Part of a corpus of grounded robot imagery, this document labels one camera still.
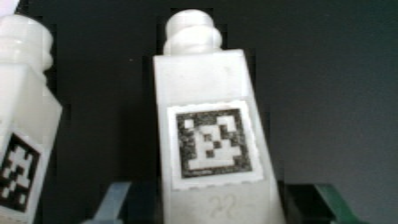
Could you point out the white table leg right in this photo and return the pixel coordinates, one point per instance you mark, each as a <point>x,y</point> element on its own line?
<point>29,116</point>

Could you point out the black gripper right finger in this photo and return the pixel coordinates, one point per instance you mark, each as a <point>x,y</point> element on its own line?
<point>317,205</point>

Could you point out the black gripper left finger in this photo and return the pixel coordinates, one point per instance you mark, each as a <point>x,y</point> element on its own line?
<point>111,205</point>

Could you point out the white table leg with tag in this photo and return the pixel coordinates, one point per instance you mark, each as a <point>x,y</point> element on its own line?
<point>217,175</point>

